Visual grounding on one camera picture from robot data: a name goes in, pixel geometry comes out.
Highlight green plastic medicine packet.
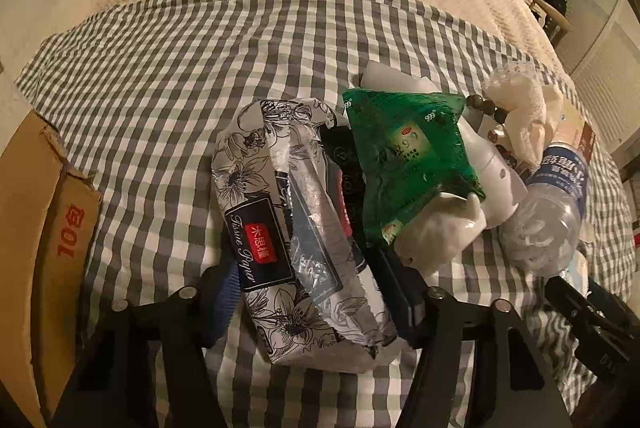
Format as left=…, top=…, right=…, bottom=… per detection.
left=342, top=88, right=487, bottom=249

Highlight wooden chair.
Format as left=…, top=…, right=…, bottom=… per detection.
left=520, top=0, right=571, bottom=45

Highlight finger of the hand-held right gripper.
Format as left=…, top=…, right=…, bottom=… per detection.
left=544, top=277, right=609, bottom=335

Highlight grey checked cloth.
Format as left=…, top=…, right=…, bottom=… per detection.
left=15, top=0, right=627, bottom=428

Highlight floral tissue pack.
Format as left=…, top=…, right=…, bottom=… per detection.
left=210, top=97, right=401, bottom=371

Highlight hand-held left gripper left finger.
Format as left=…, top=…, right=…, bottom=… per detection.
left=50, top=259, right=245, bottom=428

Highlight brown bead bracelet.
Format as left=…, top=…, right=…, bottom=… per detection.
left=465, top=94, right=521, bottom=171

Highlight white louvered doors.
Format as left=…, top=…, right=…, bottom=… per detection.
left=565, top=0, right=640, bottom=149

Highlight small white bottle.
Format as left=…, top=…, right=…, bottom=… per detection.
left=394, top=193, right=489, bottom=270

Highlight clear plastic water bottle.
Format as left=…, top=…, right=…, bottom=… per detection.
left=497, top=143, right=592, bottom=280

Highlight cream and maroon medicine box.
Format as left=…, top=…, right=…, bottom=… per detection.
left=555, top=100, right=597, bottom=170

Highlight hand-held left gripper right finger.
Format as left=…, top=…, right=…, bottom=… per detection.
left=372, top=249, right=573, bottom=428

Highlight black pouch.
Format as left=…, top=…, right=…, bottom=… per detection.
left=320, top=120, right=373, bottom=261

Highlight cardboard box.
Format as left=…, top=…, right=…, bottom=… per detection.
left=0, top=108, right=104, bottom=428

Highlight white spray bottle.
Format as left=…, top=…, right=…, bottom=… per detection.
left=462, top=108, right=530, bottom=228

